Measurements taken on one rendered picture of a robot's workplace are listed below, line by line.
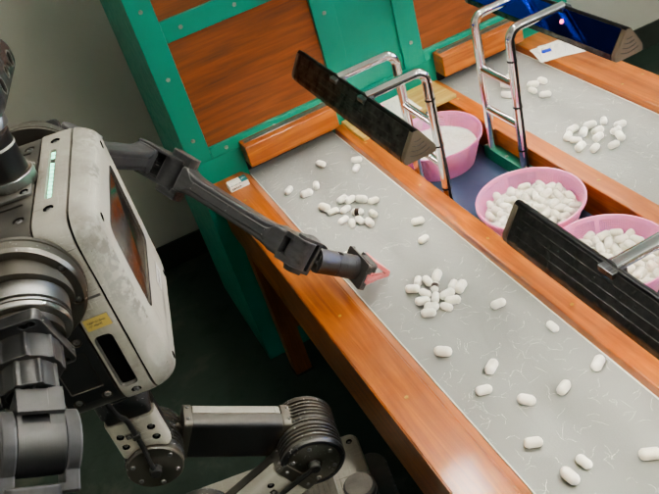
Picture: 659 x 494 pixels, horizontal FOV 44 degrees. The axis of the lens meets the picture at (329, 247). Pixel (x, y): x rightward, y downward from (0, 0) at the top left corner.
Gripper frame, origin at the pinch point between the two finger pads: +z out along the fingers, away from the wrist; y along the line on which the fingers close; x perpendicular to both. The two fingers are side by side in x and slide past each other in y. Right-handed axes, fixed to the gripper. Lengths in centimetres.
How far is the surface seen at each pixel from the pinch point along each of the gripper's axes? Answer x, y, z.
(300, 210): 4.1, 42.4, -3.4
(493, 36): -57, 68, 53
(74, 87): 17, 157, -46
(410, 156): -29.9, -5.8, -11.4
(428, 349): 4.2, -26.4, -2.0
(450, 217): -15.0, 6.9, 16.6
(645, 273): -26, -36, 37
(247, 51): -28, 73, -21
